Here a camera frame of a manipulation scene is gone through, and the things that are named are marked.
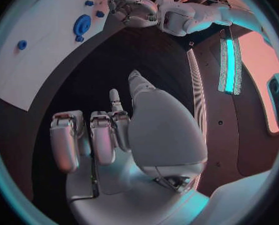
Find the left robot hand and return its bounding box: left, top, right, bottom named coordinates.
left=107, top=0, right=161, bottom=26

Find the glowing light bar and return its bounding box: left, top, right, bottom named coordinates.
left=217, top=29, right=244, bottom=96

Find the blue gear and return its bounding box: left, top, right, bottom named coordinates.
left=72, top=14, right=93, bottom=37

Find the white task board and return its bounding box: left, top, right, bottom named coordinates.
left=0, top=0, right=129, bottom=112

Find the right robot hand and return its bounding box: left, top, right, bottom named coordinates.
left=49, top=69, right=211, bottom=225

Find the blue round peg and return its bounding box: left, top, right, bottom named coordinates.
left=16, top=39, right=29, bottom=51

